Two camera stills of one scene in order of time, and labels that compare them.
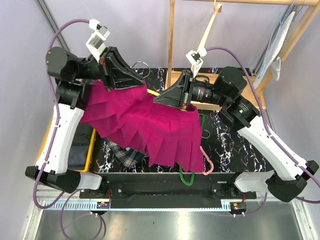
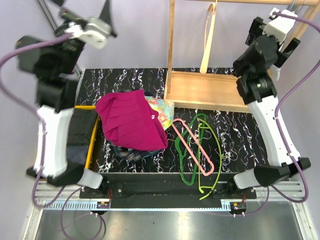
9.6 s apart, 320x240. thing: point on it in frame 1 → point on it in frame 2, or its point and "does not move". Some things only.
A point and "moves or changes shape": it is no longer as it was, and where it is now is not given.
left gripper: x=116 y=72 → x=68 y=16
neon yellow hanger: x=152 y=92 → x=201 y=187
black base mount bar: x=163 y=190 does not move
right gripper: x=178 y=94 → x=256 y=30
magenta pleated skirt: x=169 y=135 moves or changes shape
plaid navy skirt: x=129 y=157 moves or changes shape
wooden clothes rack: x=175 y=77 does not move
